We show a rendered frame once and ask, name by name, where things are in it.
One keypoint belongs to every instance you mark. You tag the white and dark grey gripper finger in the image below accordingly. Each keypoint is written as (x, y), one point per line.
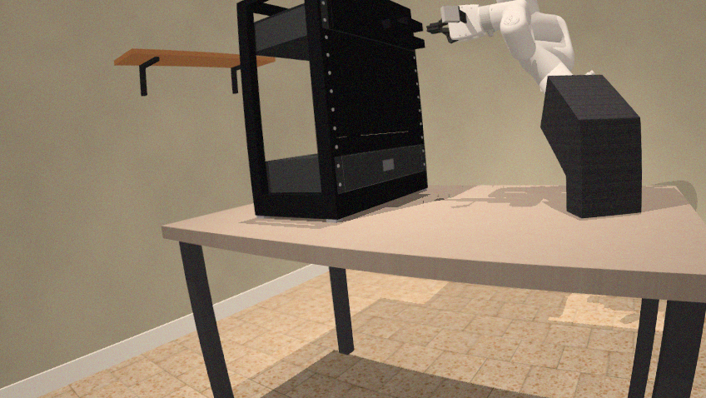
(444, 30)
(437, 24)

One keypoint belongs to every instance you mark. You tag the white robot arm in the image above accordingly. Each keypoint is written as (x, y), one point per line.
(550, 30)

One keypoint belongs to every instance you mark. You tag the black equipment rack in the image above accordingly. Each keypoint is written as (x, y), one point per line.
(355, 75)

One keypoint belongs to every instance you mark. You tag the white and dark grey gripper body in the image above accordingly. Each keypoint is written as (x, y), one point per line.
(470, 30)

